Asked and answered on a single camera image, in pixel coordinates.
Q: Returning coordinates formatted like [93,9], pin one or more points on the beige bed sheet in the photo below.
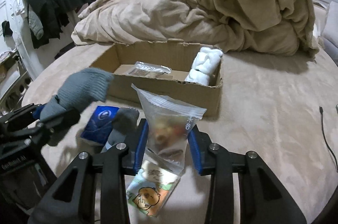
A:
[269,104]

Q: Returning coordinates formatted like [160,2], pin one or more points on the white coat rack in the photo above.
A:
[15,42]

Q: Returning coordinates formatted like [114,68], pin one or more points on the grey knitted sock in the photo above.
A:
[78,91]

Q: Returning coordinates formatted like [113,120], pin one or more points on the clear snack zip bag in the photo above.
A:
[169,122]

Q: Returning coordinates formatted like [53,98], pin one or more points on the beige fleece blanket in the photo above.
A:
[280,27]

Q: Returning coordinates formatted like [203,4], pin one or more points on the blue tissue pack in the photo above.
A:
[99,126]

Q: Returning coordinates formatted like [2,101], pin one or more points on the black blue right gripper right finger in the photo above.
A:
[263,198]

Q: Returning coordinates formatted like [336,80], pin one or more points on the white sock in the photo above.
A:
[204,65]

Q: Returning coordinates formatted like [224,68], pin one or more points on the small clear plastic bag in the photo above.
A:
[147,70]

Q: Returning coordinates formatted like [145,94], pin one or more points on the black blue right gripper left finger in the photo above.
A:
[71,198]

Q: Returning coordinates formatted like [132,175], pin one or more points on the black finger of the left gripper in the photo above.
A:
[60,122]

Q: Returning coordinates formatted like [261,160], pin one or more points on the brown cardboard box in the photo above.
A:
[178,56]

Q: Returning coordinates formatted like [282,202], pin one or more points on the white embroidered pillow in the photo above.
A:
[330,32]

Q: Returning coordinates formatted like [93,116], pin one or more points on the green cartoon tissue pack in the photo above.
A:
[151,188]

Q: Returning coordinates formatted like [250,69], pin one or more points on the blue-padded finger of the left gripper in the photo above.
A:
[37,112]

